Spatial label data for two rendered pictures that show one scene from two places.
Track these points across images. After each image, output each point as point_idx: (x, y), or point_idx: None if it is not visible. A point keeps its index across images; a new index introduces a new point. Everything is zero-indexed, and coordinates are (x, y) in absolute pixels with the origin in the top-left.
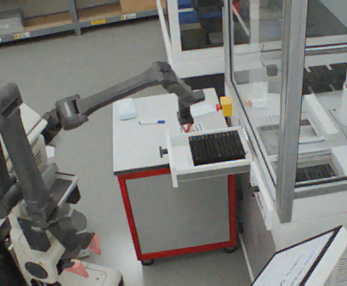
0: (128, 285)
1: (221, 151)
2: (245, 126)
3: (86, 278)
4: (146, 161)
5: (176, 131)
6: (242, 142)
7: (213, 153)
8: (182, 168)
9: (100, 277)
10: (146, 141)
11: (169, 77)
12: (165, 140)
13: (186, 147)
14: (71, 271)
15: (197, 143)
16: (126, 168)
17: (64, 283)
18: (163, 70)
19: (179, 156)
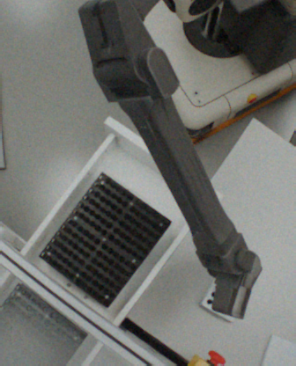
0: (203, 164)
1: (82, 231)
2: (56, 283)
3: (207, 84)
4: (232, 174)
5: (263, 278)
6: (98, 311)
7: (87, 215)
8: (105, 144)
9: (196, 98)
10: (280, 214)
11: (92, 40)
12: (255, 241)
13: (175, 223)
14: (232, 76)
15: (138, 218)
16: (243, 136)
17: (222, 62)
18: (103, 21)
19: (165, 195)
